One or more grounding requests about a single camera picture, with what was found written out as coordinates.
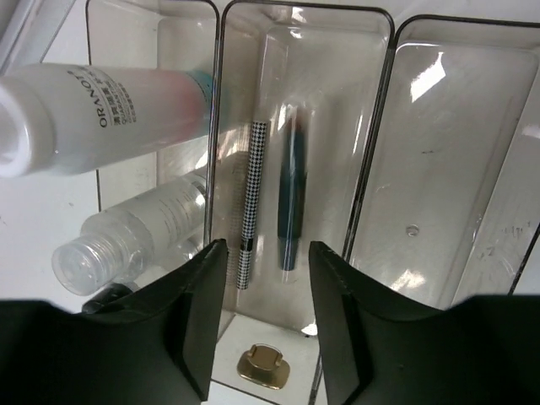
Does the dark teal lipstick crayon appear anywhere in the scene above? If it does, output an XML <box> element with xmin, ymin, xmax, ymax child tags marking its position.
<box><xmin>277</xmin><ymin>106</ymin><xmax>309</xmax><ymax>272</ymax></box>

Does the white pink teal bottle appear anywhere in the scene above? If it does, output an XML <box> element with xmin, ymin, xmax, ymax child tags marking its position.
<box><xmin>1</xmin><ymin>63</ymin><xmax>213</xmax><ymax>178</ymax></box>

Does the clear three-drawer organizer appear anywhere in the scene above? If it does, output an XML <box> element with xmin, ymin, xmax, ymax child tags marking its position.
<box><xmin>86</xmin><ymin>1</ymin><xmax>539</xmax><ymax>404</ymax></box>

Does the houndstooth eyeliner pen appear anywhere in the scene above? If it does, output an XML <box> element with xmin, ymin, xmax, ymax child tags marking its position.
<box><xmin>235</xmin><ymin>121</ymin><xmax>268</xmax><ymax>290</ymax></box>

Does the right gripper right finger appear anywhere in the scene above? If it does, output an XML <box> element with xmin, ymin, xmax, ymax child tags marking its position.
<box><xmin>309</xmin><ymin>241</ymin><xmax>539</xmax><ymax>404</ymax></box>

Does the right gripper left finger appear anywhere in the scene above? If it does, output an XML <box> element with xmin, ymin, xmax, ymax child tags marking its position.
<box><xmin>1</xmin><ymin>240</ymin><xmax>228</xmax><ymax>404</ymax></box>

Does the clear bottle black cap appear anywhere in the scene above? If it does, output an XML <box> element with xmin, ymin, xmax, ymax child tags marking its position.
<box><xmin>81</xmin><ymin>283</ymin><xmax>139</xmax><ymax>314</ymax></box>

